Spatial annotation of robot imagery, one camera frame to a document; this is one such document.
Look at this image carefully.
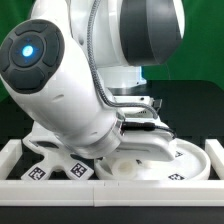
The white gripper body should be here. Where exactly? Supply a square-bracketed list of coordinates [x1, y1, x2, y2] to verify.
[23, 94, 178, 162]

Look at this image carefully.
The white round table top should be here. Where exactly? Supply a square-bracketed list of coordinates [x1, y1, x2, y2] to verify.
[94, 138, 211, 181]

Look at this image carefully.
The white cross-shaped table base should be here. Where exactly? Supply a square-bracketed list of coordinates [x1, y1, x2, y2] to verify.
[21, 133, 94, 181]

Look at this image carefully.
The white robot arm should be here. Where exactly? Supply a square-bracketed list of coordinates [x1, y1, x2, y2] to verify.
[0, 0, 185, 161]

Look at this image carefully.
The white U-shaped fence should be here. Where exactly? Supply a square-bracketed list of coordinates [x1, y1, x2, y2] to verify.
[0, 140, 224, 207]

